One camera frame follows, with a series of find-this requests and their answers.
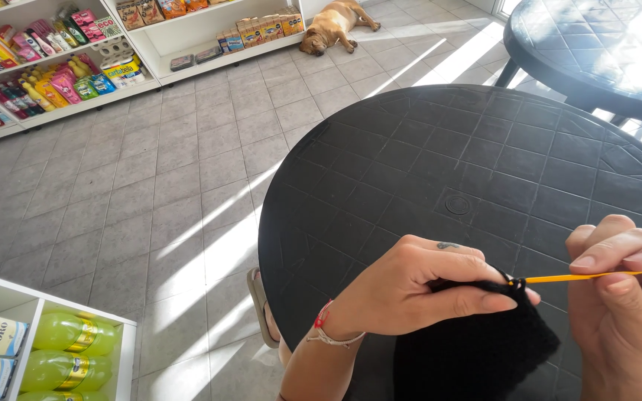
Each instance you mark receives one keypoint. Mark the person's right hand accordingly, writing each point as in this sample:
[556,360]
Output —
[622,345]

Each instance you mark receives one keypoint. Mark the person's left hand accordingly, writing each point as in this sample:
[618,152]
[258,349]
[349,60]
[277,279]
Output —
[404,289]

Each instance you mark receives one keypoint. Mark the person's right fingers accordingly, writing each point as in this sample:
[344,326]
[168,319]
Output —
[616,245]

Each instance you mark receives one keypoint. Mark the yellow crochet hook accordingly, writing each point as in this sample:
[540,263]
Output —
[577,276]

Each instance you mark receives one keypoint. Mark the black crocheted fabric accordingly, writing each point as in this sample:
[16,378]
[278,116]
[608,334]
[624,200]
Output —
[466,351]

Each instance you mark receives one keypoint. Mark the black round plastic table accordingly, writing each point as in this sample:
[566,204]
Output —
[594,55]

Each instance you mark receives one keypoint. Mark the person's leg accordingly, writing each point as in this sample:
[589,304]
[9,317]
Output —
[285,353]

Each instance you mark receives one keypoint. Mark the tan dog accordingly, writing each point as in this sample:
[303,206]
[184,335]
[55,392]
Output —
[332,25]

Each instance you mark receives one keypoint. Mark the grey sandal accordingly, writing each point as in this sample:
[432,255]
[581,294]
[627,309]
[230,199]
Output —
[258,306]

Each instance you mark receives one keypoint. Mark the white shelf with snack boxes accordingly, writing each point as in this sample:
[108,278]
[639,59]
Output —
[215,33]

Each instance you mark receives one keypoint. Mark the white shelf with green bottles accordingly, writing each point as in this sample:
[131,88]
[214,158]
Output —
[48,351]

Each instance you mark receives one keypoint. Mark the white shelf with colourful bottles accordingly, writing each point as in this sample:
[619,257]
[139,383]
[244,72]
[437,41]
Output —
[48,67]

